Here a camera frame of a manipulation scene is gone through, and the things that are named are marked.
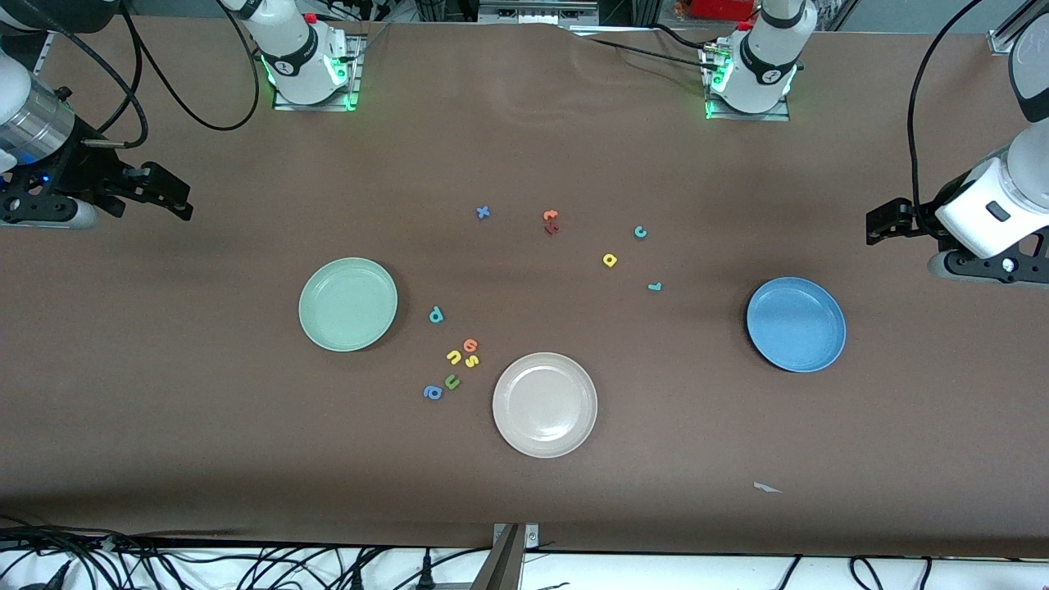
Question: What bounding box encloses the thin black table cable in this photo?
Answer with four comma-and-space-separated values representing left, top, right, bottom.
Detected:
586, 37, 712, 68
652, 23, 720, 50

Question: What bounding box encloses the green plate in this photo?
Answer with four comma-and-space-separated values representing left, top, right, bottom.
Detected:
298, 257, 399, 353

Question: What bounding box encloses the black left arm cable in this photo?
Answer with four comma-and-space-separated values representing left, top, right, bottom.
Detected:
906, 0, 984, 238

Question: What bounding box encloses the silver aluminium corner profile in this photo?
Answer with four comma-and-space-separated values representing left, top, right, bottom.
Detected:
988, 0, 1049, 57

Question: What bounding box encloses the thick black floor cable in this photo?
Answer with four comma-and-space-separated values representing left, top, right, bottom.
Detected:
0, 516, 165, 566

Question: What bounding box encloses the silver aluminium rail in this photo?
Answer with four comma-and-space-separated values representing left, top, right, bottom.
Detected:
478, 0, 601, 27

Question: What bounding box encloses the blue plate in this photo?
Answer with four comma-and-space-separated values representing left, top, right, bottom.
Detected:
746, 276, 847, 374

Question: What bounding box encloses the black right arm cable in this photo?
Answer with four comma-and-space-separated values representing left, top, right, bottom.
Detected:
16, 0, 261, 150

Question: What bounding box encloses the red box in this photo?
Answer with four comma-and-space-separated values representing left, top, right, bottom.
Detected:
691, 0, 759, 21

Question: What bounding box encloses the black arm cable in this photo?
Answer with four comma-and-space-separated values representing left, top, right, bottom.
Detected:
906, 0, 984, 238
16, 0, 261, 150

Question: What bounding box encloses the beige plate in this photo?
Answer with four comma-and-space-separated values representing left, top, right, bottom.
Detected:
493, 352, 598, 459

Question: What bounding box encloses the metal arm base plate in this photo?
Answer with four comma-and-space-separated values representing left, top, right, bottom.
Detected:
705, 45, 792, 122
273, 33, 366, 111

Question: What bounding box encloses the metal table edge bracket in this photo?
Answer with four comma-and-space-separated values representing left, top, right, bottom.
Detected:
471, 523, 540, 590

